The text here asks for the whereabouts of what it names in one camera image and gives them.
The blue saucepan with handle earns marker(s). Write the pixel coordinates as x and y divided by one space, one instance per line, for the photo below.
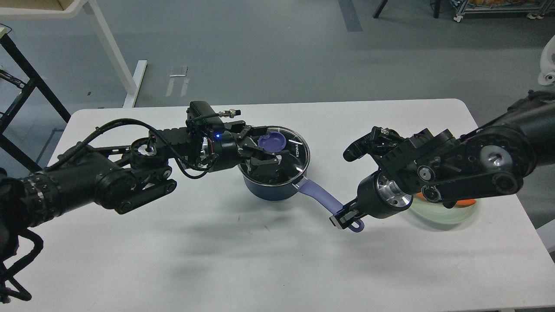
303 185

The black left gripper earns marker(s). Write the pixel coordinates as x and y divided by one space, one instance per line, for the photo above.
254 163

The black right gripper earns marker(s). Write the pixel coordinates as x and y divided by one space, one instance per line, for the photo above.
377 196

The clear glass plate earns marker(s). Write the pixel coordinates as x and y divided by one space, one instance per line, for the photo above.
437 213

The wheeled metal cart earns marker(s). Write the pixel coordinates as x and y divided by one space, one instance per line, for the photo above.
534 9

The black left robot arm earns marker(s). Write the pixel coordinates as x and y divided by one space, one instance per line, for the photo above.
121 166

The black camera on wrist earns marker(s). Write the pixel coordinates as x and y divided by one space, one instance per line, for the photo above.
378 142
201 117

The orange toy carrot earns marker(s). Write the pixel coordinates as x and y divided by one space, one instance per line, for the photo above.
465 202

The white office chair base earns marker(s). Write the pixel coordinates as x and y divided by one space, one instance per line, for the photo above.
547 64

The glass pot lid blue knob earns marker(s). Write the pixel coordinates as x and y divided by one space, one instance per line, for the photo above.
281 138

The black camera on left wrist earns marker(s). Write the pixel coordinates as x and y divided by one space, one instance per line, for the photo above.
201 117

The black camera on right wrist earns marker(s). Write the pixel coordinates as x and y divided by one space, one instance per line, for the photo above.
378 142

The black metal rack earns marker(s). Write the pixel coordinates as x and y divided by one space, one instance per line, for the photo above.
35 82

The white desk frame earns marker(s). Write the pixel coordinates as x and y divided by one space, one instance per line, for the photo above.
71 45

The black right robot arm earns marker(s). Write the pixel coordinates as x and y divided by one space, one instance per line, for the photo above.
490 161

